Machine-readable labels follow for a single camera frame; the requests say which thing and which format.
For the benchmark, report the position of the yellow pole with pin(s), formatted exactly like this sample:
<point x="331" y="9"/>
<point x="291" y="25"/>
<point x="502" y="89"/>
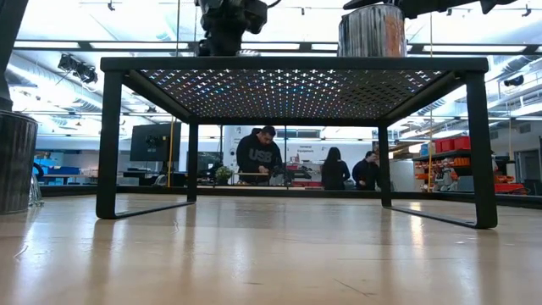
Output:
<point x="429" y="169"/>

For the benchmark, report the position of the dark ribbed glass cup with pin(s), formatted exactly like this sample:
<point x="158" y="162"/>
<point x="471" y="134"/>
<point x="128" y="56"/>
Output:
<point x="17" y="169"/>

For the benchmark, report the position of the person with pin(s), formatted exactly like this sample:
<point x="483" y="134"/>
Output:
<point x="258" y="156"/>
<point x="335" y="171"/>
<point x="366" y="173"/>

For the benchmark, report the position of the black ceiling camera rig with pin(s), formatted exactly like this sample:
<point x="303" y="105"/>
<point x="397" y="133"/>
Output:
<point x="80" y="70"/>

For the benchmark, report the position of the black perforated metal riser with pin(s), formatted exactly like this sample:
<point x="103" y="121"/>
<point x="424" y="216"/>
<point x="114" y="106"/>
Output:
<point x="296" y="64"/>

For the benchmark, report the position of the black security camera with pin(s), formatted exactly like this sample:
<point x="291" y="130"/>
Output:
<point x="514" y="80"/>

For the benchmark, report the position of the row of red trays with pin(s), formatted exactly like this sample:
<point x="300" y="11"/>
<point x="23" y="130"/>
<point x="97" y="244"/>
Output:
<point x="311" y="184"/>

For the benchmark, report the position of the small green potted plant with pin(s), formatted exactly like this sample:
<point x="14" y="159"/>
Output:
<point x="223" y="173"/>

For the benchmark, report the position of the black aluminium table frame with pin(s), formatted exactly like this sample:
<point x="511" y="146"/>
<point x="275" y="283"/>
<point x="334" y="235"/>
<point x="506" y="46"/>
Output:
<point x="296" y="192"/>

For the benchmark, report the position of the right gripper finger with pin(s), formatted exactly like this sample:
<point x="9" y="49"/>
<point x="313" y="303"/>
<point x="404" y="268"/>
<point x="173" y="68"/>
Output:
<point x="381" y="3"/>

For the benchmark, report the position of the silver ribbed metal candle holder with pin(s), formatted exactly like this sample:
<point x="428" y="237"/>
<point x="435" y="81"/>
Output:
<point x="368" y="34"/>

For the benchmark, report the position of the orange-red storage bin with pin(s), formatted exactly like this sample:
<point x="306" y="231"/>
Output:
<point x="508" y="187"/>

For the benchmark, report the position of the clear ribbed glass candle holder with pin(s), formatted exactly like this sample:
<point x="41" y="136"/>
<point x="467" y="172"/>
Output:
<point x="36" y="195"/>

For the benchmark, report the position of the black monitor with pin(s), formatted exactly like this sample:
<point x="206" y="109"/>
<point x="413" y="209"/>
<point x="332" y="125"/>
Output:
<point x="154" y="142"/>

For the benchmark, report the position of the white poster board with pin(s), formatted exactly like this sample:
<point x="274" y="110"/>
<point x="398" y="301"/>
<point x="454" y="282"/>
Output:
<point x="309" y="152"/>

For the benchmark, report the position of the storage rack with red bins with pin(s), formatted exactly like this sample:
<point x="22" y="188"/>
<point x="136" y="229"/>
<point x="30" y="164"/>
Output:
<point x="449" y="145"/>

